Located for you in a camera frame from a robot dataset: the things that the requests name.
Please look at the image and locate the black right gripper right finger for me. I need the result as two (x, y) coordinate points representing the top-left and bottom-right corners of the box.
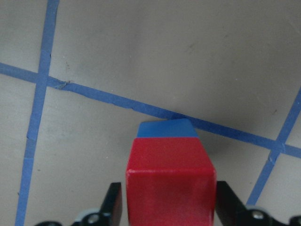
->
(215, 181), (247, 226)

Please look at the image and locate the blue wooden block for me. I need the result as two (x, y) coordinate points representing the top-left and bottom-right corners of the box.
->
(136, 119), (198, 138)

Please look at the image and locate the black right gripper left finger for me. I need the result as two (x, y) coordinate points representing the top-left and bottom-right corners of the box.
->
(100, 182), (123, 226)

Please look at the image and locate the red wooden block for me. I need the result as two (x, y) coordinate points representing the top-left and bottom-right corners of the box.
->
(126, 137), (216, 226)

